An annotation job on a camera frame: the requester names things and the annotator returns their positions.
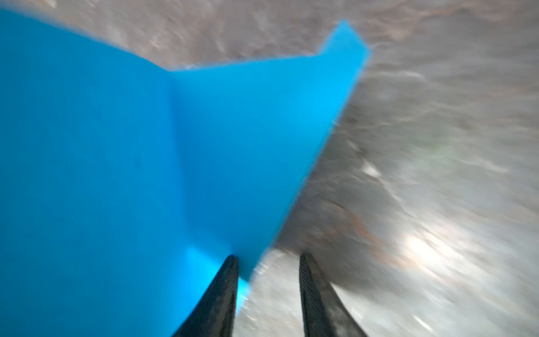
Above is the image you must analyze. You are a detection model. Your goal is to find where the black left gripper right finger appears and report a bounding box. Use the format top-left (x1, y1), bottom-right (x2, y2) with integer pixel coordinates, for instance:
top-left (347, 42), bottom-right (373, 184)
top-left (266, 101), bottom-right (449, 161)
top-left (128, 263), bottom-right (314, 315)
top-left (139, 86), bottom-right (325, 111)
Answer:
top-left (299, 252), bottom-right (367, 337)

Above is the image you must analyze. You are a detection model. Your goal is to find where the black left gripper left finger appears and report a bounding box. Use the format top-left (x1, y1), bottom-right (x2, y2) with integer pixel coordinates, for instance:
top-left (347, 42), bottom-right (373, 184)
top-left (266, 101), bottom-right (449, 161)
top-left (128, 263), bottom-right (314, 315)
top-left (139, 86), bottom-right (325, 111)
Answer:
top-left (173, 255), bottom-right (239, 337)

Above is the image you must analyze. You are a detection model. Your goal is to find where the blue square paper sheet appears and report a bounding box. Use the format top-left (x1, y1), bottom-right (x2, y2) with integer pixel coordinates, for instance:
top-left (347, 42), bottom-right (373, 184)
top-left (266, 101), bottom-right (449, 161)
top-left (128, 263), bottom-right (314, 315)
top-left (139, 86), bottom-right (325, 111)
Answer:
top-left (1, 8), bottom-right (369, 336)

